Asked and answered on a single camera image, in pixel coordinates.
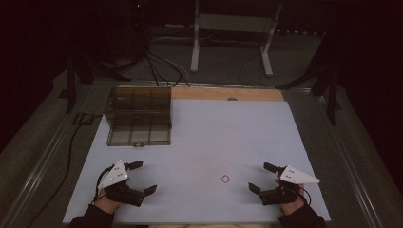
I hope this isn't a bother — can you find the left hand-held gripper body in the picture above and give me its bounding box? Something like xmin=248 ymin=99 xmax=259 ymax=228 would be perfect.
xmin=97 ymin=159 xmax=147 ymax=208

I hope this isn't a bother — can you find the white cable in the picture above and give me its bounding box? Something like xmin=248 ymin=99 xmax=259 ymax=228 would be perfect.
xmin=151 ymin=35 xmax=192 ymax=83

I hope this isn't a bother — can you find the left hand-held gripper cable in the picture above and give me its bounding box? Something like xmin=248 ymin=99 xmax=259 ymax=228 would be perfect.
xmin=93 ymin=163 xmax=116 ymax=204

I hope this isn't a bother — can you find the hand-held gripper cable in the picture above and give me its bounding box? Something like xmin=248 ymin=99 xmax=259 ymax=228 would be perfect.
xmin=283 ymin=184 xmax=313 ymax=207
xmin=93 ymin=163 xmax=116 ymax=204

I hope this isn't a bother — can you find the clear brown compartment box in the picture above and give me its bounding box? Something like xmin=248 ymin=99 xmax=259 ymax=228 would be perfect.
xmin=104 ymin=85 xmax=173 ymax=147

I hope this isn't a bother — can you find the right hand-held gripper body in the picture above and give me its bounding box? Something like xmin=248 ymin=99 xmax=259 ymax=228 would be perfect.
xmin=259 ymin=164 xmax=320 ymax=207

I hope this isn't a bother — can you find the person's left hand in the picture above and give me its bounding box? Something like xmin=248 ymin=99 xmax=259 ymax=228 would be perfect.
xmin=93 ymin=189 xmax=124 ymax=215

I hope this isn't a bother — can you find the person's right hand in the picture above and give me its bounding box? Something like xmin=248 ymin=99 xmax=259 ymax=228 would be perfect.
xmin=274 ymin=179 xmax=306 ymax=217

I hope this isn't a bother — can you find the white metal stand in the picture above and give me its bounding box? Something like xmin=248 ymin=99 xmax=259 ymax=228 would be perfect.
xmin=189 ymin=0 xmax=283 ymax=78

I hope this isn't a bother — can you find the wooden board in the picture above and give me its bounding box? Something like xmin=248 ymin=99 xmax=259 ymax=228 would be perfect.
xmin=170 ymin=87 xmax=285 ymax=103

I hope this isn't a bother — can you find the black tripod stand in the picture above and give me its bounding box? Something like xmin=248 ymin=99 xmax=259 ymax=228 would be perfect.
xmin=64 ymin=0 xmax=150 ymax=115
xmin=275 ymin=18 xmax=345 ymax=126

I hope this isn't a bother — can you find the bundle of black cables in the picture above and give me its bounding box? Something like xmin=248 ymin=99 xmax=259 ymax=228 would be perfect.
xmin=143 ymin=50 xmax=192 ymax=88

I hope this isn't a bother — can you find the right hand-held gripper cable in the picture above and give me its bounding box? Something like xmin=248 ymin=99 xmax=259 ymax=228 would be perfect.
xmin=283 ymin=184 xmax=313 ymax=207

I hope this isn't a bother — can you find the black floor cable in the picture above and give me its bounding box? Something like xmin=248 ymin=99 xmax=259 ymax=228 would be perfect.
xmin=27 ymin=113 xmax=104 ymax=228

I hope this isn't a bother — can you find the metal floor rail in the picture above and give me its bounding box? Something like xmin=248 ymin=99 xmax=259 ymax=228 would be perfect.
xmin=0 ymin=83 xmax=98 ymax=228
xmin=315 ymin=93 xmax=386 ymax=228

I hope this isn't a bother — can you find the white table mat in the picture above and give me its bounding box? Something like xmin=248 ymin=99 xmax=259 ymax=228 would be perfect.
xmin=62 ymin=99 xmax=332 ymax=225

